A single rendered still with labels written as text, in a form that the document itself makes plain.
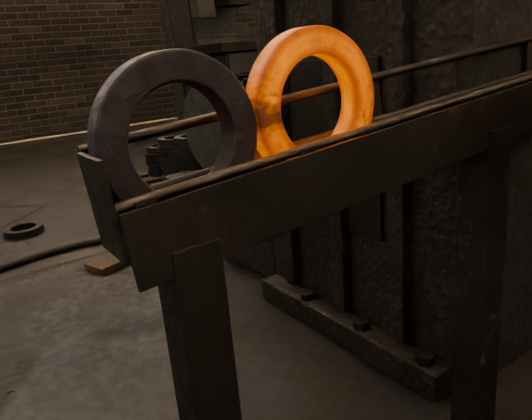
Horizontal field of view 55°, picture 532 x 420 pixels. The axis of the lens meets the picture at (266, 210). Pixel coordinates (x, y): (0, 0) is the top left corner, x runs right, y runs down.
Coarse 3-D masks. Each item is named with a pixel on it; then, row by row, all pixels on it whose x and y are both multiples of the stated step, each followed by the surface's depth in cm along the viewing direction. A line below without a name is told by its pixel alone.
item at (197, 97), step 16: (240, 80) 200; (192, 96) 202; (192, 112) 206; (208, 112) 194; (192, 128) 209; (208, 128) 197; (192, 144) 213; (208, 144) 200; (208, 160) 203; (176, 176) 233; (272, 240) 169; (240, 256) 190; (256, 256) 180; (272, 256) 171; (272, 272) 173
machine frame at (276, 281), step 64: (256, 0) 139; (320, 0) 114; (384, 0) 103; (448, 0) 91; (512, 0) 93; (320, 64) 122; (384, 64) 107; (448, 64) 94; (512, 64) 97; (320, 128) 128; (384, 192) 116; (448, 192) 101; (512, 192) 106; (320, 256) 142; (384, 256) 121; (448, 256) 105; (512, 256) 111; (320, 320) 139; (384, 320) 126; (448, 320) 109; (512, 320) 117; (448, 384) 111
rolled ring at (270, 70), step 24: (264, 48) 60; (288, 48) 58; (312, 48) 60; (336, 48) 62; (264, 72) 57; (288, 72) 59; (336, 72) 66; (360, 72) 65; (264, 96) 58; (360, 96) 66; (264, 120) 58; (360, 120) 67; (264, 144) 60; (288, 144) 61
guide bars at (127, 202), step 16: (512, 80) 82; (528, 80) 84; (464, 96) 76; (480, 96) 78; (416, 112) 70; (432, 112) 72; (368, 128) 66; (304, 144) 61; (320, 144) 62; (256, 160) 57; (272, 160) 58; (208, 176) 54; (224, 176) 55; (160, 192) 51; (176, 192) 52; (128, 208) 50
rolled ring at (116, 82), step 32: (128, 64) 50; (160, 64) 51; (192, 64) 52; (96, 96) 50; (128, 96) 49; (224, 96) 55; (96, 128) 48; (128, 128) 50; (224, 128) 58; (256, 128) 58; (128, 160) 51; (224, 160) 58; (128, 192) 51
